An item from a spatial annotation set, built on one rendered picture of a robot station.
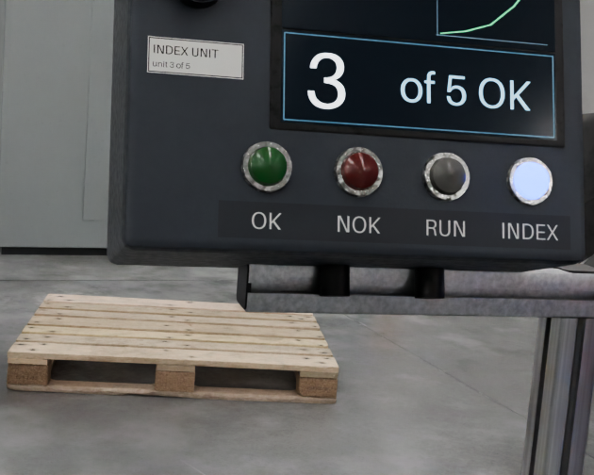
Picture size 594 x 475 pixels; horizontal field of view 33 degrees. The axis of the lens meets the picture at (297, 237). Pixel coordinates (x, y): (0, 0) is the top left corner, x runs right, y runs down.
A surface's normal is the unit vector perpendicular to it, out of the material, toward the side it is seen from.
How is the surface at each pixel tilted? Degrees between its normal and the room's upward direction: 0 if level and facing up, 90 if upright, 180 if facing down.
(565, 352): 90
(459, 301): 90
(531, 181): 77
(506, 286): 90
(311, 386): 89
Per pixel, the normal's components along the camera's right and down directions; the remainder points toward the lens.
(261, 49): 0.26, -0.10
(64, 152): 0.37, 0.16
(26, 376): 0.10, 0.15
